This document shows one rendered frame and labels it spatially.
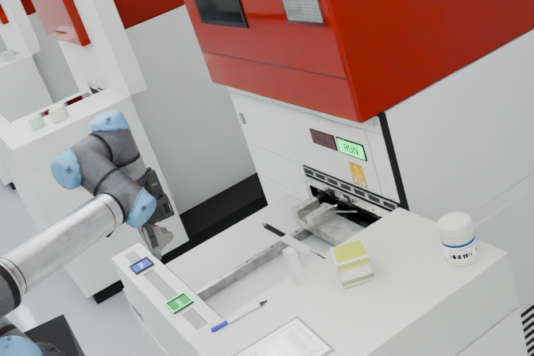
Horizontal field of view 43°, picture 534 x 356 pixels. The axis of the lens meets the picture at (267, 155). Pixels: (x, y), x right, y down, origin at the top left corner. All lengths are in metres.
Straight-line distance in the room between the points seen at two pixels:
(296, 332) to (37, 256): 0.55
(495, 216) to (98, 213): 1.15
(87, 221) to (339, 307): 0.55
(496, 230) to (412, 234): 0.45
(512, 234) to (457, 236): 0.64
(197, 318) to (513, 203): 0.97
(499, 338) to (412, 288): 0.24
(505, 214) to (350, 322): 0.76
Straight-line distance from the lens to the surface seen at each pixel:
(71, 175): 1.40
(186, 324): 1.62
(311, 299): 1.53
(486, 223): 2.01
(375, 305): 1.46
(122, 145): 1.48
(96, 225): 1.31
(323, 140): 1.92
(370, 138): 1.72
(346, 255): 1.51
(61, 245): 1.26
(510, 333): 1.64
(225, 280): 1.93
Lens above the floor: 1.85
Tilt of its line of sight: 23 degrees down
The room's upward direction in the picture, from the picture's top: 18 degrees counter-clockwise
